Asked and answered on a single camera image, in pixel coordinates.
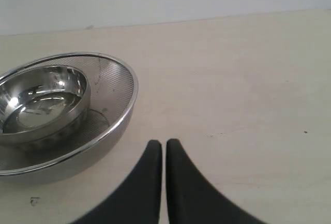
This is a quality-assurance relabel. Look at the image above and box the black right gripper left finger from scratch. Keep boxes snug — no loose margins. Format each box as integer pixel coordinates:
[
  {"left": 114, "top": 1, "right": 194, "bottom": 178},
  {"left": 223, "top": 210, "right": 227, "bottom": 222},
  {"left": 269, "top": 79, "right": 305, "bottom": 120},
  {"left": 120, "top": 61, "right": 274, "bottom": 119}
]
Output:
[{"left": 73, "top": 140, "right": 162, "bottom": 224}]

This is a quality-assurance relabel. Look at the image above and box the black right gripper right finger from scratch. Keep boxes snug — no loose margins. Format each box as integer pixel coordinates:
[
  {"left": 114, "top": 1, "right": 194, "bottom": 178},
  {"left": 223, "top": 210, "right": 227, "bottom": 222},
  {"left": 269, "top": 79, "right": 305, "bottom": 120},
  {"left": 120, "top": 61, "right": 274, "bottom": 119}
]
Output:
[{"left": 165, "top": 139, "right": 263, "bottom": 223}]

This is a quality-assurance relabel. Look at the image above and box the small stainless steel bowl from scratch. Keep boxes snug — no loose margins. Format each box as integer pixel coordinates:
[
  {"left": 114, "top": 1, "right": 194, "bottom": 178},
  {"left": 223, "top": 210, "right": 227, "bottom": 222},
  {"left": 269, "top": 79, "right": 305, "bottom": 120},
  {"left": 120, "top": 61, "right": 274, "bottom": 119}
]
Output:
[{"left": 0, "top": 65, "right": 92, "bottom": 148}]

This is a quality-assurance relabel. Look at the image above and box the steel mesh strainer basket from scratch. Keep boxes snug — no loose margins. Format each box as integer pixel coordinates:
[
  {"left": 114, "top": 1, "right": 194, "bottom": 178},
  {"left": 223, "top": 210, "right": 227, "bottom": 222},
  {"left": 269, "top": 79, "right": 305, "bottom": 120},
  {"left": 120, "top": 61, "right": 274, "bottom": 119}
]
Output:
[{"left": 1, "top": 52, "right": 138, "bottom": 184}]

